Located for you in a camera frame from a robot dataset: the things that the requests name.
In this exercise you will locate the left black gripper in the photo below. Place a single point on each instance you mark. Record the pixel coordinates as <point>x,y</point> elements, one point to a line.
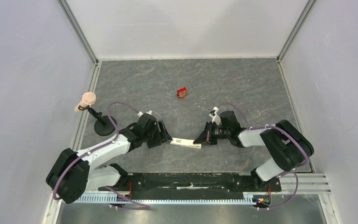
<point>163,135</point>

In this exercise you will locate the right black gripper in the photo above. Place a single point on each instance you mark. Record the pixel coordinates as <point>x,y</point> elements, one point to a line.
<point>209,133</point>

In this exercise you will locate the white remote control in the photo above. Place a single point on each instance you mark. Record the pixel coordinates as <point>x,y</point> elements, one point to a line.
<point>185,143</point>

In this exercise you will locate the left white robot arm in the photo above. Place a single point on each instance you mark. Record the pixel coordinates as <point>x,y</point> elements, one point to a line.
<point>73,173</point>

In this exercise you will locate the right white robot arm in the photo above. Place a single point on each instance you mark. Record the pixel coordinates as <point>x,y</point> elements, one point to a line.
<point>287,147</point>

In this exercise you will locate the small red toy block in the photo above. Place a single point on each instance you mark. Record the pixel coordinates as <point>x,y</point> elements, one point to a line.
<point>182,93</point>

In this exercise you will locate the black stand base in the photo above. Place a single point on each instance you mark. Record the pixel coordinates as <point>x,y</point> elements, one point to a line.
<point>103,125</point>

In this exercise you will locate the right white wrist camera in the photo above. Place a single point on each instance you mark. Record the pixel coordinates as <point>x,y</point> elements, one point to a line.
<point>215,116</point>

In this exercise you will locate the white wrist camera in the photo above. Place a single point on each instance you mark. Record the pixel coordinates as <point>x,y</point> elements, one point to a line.
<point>139,114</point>
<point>215,116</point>

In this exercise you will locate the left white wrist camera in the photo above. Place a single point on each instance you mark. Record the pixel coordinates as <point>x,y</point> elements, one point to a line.
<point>139,114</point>

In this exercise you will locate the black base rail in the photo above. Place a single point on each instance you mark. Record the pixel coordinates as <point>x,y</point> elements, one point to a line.
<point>191,186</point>

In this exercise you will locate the pink handle knob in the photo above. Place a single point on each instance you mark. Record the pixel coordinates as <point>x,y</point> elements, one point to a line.
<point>88,99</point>

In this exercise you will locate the white slotted cable duct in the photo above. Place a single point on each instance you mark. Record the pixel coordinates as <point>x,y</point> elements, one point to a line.
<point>112,198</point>

